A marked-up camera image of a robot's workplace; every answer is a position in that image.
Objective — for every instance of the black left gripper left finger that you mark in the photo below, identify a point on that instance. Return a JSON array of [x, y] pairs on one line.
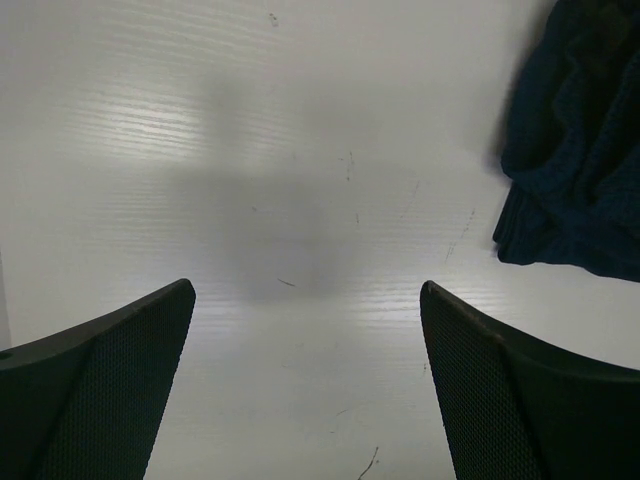
[[87, 402]]

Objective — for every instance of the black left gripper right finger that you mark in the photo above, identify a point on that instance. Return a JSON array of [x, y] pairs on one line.
[[516, 407]]

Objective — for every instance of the navy blue shorts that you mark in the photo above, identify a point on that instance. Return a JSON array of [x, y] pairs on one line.
[[571, 144]]

